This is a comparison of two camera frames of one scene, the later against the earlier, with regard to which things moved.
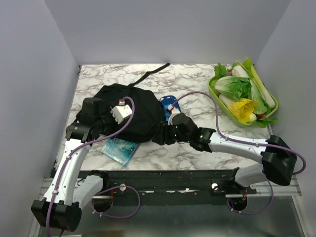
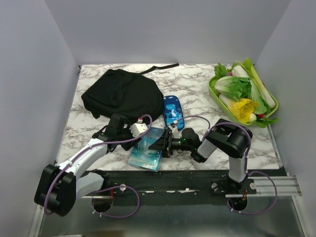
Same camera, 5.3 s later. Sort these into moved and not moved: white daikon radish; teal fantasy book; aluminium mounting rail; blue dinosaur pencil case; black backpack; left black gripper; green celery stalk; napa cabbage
Moved: black backpack; teal fantasy book; left black gripper
Not moved: napa cabbage; blue dinosaur pencil case; aluminium mounting rail; white daikon radish; green celery stalk
